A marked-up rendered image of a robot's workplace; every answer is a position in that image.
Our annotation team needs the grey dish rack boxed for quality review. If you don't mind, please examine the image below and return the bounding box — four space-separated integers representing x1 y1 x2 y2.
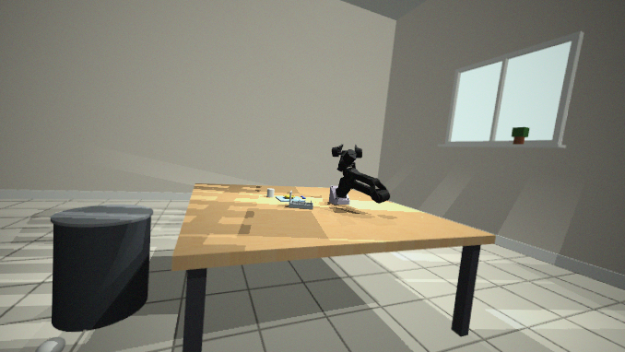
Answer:
289 191 313 209

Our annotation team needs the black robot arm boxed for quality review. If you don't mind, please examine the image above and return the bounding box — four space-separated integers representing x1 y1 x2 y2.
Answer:
336 149 390 204

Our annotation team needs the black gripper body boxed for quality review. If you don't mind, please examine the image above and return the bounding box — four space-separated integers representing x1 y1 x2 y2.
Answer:
332 147 362 158

